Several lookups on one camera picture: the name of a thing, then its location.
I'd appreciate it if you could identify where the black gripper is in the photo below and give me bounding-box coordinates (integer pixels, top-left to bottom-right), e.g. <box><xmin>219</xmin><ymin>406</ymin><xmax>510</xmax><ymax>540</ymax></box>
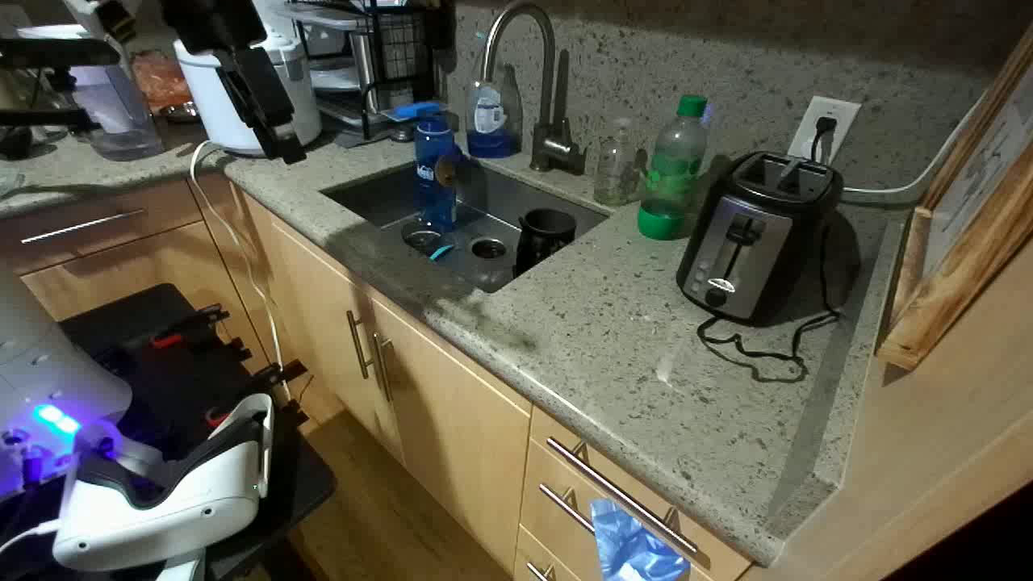
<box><xmin>211</xmin><ymin>34</ymin><xmax>312</xmax><ymax>169</ymax></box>

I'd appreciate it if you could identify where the black cup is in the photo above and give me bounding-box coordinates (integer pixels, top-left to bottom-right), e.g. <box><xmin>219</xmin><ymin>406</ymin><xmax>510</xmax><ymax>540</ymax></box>
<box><xmin>515</xmin><ymin>208</ymin><xmax>581</xmax><ymax>279</ymax></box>

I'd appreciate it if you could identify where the stainless steel sink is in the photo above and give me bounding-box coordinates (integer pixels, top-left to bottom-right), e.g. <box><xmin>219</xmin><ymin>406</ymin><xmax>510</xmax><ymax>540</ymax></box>
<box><xmin>318</xmin><ymin>159</ymin><xmax>613</xmax><ymax>298</ymax></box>

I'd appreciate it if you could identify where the round sink drain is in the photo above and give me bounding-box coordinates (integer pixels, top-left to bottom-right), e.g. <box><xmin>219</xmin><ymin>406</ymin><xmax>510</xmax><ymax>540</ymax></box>
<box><xmin>469</xmin><ymin>232</ymin><xmax>510</xmax><ymax>266</ymax></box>

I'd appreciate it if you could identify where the black silver toaster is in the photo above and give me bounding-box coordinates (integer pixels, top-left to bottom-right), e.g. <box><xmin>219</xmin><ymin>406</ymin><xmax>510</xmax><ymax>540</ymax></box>
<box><xmin>674</xmin><ymin>150</ymin><xmax>846</xmax><ymax>326</ymax></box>

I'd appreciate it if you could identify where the white rice cooker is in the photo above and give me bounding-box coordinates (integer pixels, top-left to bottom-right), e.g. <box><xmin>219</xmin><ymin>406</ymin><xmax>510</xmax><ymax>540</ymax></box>
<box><xmin>171</xmin><ymin>26</ymin><xmax>326</xmax><ymax>160</ymax></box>

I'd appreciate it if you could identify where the blue sponge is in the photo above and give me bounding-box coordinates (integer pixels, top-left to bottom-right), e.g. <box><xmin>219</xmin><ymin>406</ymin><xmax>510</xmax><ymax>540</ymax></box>
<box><xmin>388</xmin><ymin>98</ymin><xmax>447</xmax><ymax>130</ymax></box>

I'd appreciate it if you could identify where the orange food bag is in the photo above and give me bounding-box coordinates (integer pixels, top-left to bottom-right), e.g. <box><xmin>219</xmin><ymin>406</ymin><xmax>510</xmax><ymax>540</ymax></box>
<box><xmin>132</xmin><ymin>44</ymin><xmax>201</xmax><ymax>124</ymax></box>

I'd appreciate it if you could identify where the blue water bottle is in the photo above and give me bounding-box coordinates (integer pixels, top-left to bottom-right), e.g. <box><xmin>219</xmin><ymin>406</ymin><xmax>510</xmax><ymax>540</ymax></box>
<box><xmin>410</xmin><ymin>111</ymin><xmax>465</xmax><ymax>235</ymax></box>

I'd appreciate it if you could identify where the wooden cabinet door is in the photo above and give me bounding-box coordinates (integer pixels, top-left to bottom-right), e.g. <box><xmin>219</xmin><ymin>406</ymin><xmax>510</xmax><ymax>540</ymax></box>
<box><xmin>366</xmin><ymin>290</ymin><xmax>537</xmax><ymax>576</ymax></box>
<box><xmin>235</xmin><ymin>190</ymin><xmax>380</xmax><ymax>437</ymax></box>

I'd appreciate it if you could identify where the round blue-rimmed lid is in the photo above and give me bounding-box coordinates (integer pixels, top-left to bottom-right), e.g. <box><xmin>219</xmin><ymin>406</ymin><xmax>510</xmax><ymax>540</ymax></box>
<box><xmin>401</xmin><ymin>224</ymin><xmax>454</xmax><ymax>260</ymax></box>

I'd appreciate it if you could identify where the clear water pitcher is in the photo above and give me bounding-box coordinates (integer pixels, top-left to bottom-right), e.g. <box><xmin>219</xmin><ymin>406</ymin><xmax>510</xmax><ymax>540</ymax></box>
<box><xmin>64</xmin><ymin>57</ymin><xmax>169</xmax><ymax>160</ymax></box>

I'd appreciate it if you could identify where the blue dish soap bottle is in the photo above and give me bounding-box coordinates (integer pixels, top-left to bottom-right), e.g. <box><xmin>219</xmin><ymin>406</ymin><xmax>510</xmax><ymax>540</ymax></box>
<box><xmin>465</xmin><ymin>61</ymin><xmax>525</xmax><ymax>160</ymax></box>

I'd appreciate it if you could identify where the black robot stand base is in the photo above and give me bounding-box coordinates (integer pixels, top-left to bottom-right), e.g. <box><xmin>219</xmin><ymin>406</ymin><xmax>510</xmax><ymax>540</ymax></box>
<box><xmin>59</xmin><ymin>281</ymin><xmax>339</xmax><ymax>544</ymax></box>

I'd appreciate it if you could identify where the steel kitchen faucet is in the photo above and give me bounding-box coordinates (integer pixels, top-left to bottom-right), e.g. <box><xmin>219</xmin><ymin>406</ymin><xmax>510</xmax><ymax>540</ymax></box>
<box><xmin>477</xmin><ymin>0</ymin><xmax>592</xmax><ymax>179</ymax></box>

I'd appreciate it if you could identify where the green soda bottle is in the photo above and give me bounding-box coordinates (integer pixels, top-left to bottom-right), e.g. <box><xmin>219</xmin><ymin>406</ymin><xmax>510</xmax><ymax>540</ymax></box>
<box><xmin>636</xmin><ymin>89</ymin><xmax>715</xmax><ymax>242</ymax></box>

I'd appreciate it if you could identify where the wooden drawer front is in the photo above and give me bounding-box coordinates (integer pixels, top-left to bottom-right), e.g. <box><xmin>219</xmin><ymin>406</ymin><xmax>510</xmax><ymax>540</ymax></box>
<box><xmin>521</xmin><ymin>403</ymin><xmax>756</xmax><ymax>581</ymax></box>

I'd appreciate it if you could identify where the blue plastic bag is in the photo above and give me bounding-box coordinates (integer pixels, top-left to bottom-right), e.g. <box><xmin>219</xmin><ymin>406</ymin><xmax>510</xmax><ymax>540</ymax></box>
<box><xmin>589</xmin><ymin>493</ymin><xmax>694</xmax><ymax>581</ymax></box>

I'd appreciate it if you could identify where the wooden framed board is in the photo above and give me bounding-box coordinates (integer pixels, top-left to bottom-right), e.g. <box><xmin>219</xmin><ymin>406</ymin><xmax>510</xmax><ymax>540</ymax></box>
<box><xmin>876</xmin><ymin>18</ymin><xmax>1033</xmax><ymax>373</ymax></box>

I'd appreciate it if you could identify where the black wire dish rack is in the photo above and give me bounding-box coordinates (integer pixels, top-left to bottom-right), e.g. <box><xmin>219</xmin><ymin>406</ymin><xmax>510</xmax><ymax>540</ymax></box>
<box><xmin>286</xmin><ymin>0</ymin><xmax>459</xmax><ymax>141</ymax></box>

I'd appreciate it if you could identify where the white cable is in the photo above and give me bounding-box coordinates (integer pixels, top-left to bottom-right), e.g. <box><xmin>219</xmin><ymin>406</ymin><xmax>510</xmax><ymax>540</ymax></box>
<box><xmin>185</xmin><ymin>138</ymin><xmax>290</xmax><ymax>371</ymax></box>

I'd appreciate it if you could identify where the steel cabinet door handle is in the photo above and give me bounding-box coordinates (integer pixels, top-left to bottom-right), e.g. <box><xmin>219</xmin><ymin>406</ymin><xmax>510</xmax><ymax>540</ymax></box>
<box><xmin>342</xmin><ymin>307</ymin><xmax>380</xmax><ymax>383</ymax></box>

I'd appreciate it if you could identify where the short steel drawer handle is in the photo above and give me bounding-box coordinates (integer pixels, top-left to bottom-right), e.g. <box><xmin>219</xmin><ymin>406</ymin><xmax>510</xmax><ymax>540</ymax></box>
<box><xmin>537</xmin><ymin>478</ymin><xmax>599</xmax><ymax>540</ymax></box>

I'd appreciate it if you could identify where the long steel drawer handle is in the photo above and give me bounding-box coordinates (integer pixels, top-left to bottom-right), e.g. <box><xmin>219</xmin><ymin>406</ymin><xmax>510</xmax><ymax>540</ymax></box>
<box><xmin>542</xmin><ymin>431</ymin><xmax>709</xmax><ymax>564</ymax></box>

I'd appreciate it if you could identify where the black toaster power cable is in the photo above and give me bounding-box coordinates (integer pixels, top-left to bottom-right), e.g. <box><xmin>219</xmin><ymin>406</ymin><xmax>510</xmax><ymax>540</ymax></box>
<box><xmin>694</xmin><ymin>113</ymin><xmax>846</xmax><ymax>388</ymax></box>

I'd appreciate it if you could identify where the white wall outlet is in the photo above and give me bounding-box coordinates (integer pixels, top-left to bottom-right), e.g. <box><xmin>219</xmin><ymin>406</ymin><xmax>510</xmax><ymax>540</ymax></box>
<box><xmin>786</xmin><ymin>95</ymin><xmax>865</xmax><ymax>169</ymax></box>

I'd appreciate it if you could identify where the grey wall conduit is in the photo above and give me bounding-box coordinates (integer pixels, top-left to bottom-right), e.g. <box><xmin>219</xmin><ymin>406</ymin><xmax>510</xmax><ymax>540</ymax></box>
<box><xmin>837</xmin><ymin>101</ymin><xmax>988</xmax><ymax>211</ymax></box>

